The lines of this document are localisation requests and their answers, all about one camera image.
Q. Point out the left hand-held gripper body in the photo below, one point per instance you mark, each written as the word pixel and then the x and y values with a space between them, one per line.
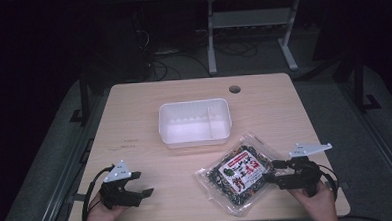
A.
pixel 119 194

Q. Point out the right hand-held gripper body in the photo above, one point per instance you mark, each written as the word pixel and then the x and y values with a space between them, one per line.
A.
pixel 305 177

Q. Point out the clear packet of dried seaweed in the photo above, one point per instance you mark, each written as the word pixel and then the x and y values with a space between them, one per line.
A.
pixel 235 175

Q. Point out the white plastic container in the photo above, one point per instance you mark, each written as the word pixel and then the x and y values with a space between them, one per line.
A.
pixel 195 130

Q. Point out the person's left hand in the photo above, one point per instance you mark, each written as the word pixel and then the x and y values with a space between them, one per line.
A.
pixel 100 218

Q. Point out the person's right hand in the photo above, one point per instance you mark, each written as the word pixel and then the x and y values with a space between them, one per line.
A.
pixel 320 208

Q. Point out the black metal stand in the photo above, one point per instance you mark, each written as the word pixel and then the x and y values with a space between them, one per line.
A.
pixel 359 83
pixel 84 95

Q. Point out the white metal desk frame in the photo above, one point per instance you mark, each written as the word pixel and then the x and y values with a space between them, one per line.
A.
pixel 250 18

